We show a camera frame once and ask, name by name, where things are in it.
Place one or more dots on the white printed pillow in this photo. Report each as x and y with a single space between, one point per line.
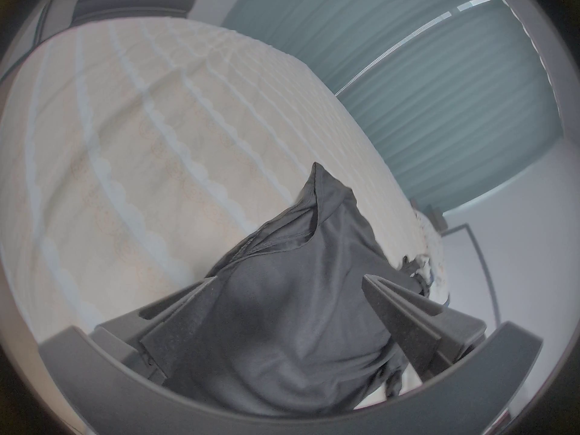
437 261

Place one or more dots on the blue-green curtain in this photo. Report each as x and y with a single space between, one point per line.
475 120
340 16

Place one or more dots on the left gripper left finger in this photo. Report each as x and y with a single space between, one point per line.
181 324

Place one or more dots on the grey bedside table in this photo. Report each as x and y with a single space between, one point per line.
436 218

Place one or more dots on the bed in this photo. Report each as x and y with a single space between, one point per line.
136 152

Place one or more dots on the black T-shirt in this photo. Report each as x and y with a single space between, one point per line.
294 311

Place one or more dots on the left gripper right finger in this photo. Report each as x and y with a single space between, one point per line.
421 329

